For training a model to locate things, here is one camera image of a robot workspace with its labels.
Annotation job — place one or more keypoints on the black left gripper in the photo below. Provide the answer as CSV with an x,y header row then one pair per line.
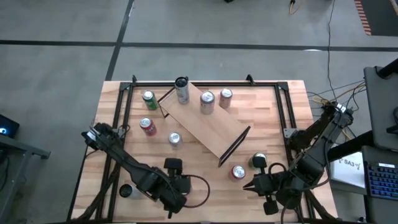
x,y
174,169

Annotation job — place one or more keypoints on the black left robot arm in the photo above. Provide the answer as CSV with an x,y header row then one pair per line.
x,y
130,161

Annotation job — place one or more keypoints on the tall can black lid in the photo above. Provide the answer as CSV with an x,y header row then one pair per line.
x,y
126,190

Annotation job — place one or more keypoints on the grey metal stand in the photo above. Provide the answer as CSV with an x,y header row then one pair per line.
x,y
18,146

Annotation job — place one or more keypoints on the green Sprite can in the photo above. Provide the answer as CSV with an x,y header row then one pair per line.
x,y
251,161
150,101

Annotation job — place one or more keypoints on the black metal table frame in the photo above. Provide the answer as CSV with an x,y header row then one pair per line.
x,y
217,84

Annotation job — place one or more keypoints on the black desk support bar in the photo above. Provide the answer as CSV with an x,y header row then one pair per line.
x,y
345,149

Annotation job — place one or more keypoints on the black backlit keyboard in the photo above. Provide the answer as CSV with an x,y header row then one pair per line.
x,y
382,182

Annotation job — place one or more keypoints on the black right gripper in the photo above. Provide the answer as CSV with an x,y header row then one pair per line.
x,y
267,186

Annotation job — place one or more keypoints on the red Fanta can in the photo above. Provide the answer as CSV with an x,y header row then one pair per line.
x,y
148,127
238,172

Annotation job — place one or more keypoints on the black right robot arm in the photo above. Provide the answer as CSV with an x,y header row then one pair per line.
x,y
314,158

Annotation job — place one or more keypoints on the grey metal base plate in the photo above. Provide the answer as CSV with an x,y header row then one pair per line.
x,y
290,132

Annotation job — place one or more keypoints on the white blue Celsius can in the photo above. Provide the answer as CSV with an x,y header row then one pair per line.
x,y
182,93

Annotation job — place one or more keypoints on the orange striped floor mat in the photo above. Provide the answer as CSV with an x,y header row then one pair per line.
x,y
379,15

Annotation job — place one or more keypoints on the white paper sign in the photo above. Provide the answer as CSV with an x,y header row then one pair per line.
x,y
348,169

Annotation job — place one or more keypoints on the grey side desk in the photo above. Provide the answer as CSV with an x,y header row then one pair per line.
x,y
381,109

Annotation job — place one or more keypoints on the black box blue light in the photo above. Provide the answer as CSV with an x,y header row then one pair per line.
x,y
7,126

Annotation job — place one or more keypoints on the silver Diet Coke can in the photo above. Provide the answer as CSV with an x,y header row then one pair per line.
x,y
175,139
225,97
207,102

